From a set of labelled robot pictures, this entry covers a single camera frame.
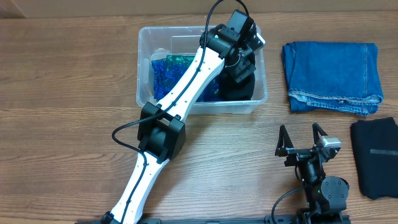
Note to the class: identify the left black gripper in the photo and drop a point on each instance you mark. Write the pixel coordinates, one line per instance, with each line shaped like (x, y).
(244, 66)

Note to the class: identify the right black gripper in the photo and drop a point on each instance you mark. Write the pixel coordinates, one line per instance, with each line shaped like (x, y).
(283, 147)

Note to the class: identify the small black cloth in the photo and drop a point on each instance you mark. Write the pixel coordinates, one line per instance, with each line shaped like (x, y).
(230, 90)

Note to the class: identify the blue green sequin cloth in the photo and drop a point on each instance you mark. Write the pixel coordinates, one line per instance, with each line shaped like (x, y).
(168, 71)

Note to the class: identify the large black cloth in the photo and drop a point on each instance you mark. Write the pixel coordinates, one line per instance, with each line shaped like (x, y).
(374, 146)

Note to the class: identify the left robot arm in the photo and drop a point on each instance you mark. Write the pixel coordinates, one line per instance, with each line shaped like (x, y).
(224, 52)

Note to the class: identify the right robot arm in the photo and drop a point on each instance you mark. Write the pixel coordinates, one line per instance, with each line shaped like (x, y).
(326, 196)

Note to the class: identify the folded blue denim jeans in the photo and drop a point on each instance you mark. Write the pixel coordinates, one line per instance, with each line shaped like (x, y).
(337, 76)

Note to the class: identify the clear plastic storage bin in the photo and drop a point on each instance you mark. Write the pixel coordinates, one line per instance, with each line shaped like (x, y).
(158, 42)

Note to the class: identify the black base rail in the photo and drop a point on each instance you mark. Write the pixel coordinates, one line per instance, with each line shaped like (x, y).
(233, 221)

